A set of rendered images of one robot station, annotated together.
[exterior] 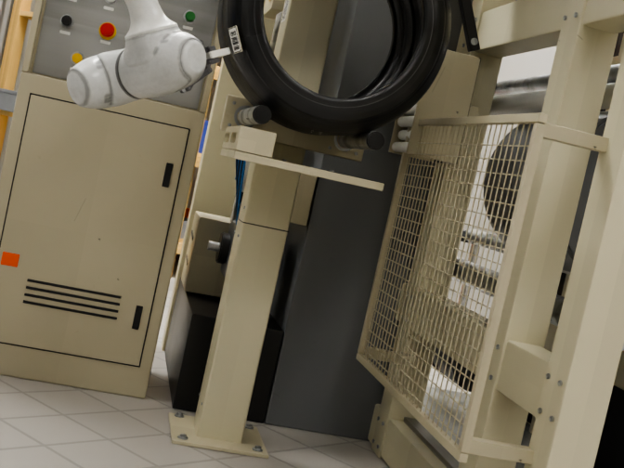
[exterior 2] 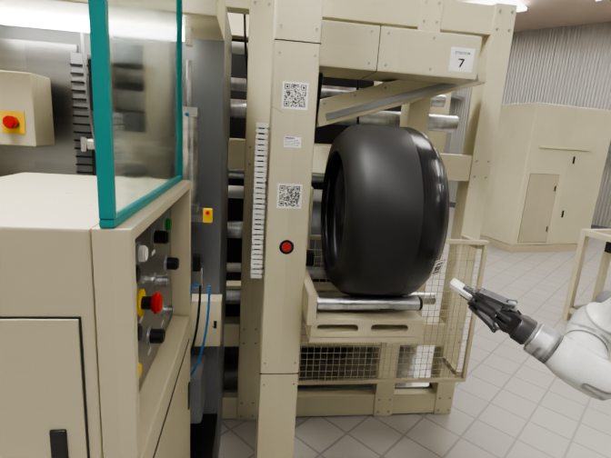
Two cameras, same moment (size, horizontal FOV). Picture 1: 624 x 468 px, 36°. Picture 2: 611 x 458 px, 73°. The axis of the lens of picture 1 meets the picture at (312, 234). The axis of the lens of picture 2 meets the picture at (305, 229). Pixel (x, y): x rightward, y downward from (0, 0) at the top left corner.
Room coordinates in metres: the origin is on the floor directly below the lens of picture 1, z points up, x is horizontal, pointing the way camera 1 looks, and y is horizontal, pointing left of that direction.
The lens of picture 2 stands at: (2.59, 1.43, 1.40)
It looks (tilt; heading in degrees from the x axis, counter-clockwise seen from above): 13 degrees down; 273
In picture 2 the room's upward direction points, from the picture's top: 4 degrees clockwise
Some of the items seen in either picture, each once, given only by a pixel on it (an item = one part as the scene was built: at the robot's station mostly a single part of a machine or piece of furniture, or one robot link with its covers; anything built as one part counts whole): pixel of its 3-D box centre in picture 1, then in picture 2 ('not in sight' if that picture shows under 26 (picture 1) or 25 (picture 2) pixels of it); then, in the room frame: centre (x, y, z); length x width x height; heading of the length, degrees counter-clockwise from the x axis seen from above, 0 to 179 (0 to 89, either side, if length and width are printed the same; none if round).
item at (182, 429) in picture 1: (216, 432); not in sight; (2.73, 0.14, 0.01); 0.27 x 0.27 x 0.02; 11
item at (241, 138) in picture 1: (247, 141); (364, 322); (2.45, 0.21, 0.83); 0.36 x 0.09 x 0.06; 11
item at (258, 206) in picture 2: not in sight; (260, 203); (2.80, 0.19, 1.19); 0.05 x 0.04 x 0.48; 101
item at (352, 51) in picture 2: not in sight; (387, 56); (2.42, -0.24, 1.71); 0.61 x 0.25 x 0.15; 11
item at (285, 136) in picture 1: (294, 128); (305, 285); (2.65, 0.11, 0.90); 0.40 x 0.03 x 0.10; 101
